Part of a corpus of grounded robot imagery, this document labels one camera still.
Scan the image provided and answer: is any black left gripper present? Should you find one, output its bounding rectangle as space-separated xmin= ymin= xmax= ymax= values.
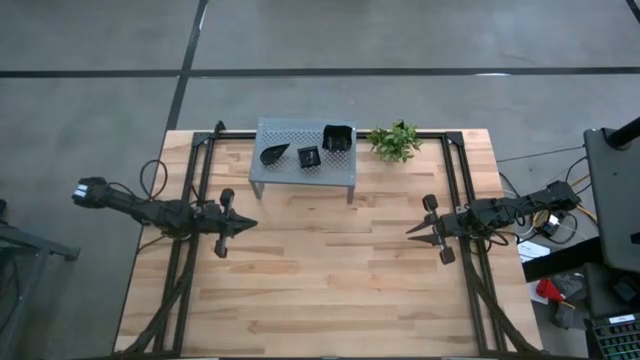
xmin=199 ymin=188 xmax=259 ymax=259

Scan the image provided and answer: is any red object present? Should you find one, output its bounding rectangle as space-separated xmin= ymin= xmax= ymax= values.
xmin=535 ymin=278 xmax=566 ymax=304

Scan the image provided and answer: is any black teardrop plate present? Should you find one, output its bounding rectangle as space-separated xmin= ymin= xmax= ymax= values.
xmin=259 ymin=142 xmax=291 ymax=167

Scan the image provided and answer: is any black chair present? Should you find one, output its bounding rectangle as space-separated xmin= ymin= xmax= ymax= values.
xmin=582 ymin=262 xmax=640 ymax=321

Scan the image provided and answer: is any white paper sheet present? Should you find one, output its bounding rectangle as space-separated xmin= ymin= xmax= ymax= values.
xmin=517 ymin=240 xmax=551 ymax=264

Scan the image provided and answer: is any black pole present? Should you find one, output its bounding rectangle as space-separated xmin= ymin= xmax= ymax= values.
xmin=604 ymin=117 xmax=640 ymax=150

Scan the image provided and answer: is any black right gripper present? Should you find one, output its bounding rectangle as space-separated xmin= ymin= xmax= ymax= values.
xmin=405 ymin=193 xmax=471 ymax=266

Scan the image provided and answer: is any grey metal stand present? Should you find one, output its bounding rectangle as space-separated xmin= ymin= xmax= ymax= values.
xmin=0 ymin=199 xmax=81 ymax=360

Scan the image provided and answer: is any black beam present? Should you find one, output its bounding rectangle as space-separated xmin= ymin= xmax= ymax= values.
xmin=522 ymin=235 xmax=604 ymax=284

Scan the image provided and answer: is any grey perforated metal shelf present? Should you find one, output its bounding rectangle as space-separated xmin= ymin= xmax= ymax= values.
xmin=248 ymin=117 xmax=358 ymax=205

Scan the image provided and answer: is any backlit keyboard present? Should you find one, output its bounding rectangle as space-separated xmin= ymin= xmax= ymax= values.
xmin=584 ymin=313 xmax=640 ymax=360

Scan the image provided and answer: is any black blue power adapter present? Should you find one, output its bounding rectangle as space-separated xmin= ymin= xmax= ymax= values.
xmin=533 ymin=213 xmax=569 ymax=239

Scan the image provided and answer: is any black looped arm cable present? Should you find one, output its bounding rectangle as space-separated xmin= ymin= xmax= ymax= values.
xmin=139 ymin=158 xmax=169 ymax=202

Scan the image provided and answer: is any yellow cable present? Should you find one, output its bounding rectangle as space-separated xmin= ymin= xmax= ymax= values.
xmin=564 ymin=172 xmax=600 ymax=225

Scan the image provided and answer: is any small black square plate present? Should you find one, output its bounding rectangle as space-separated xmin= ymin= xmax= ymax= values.
xmin=297 ymin=145 xmax=322 ymax=169

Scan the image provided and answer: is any dark grey bag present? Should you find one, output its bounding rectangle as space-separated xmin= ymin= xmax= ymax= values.
xmin=549 ymin=272 xmax=591 ymax=331

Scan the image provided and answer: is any small green plant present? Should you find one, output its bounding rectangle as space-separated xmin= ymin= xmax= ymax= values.
xmin=368 ymin=119 xmax=425 ymax=164

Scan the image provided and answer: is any black aluminium table frame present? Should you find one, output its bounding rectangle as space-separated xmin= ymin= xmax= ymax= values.
xmin=114 ymin=119 xmax=544 ymax=359

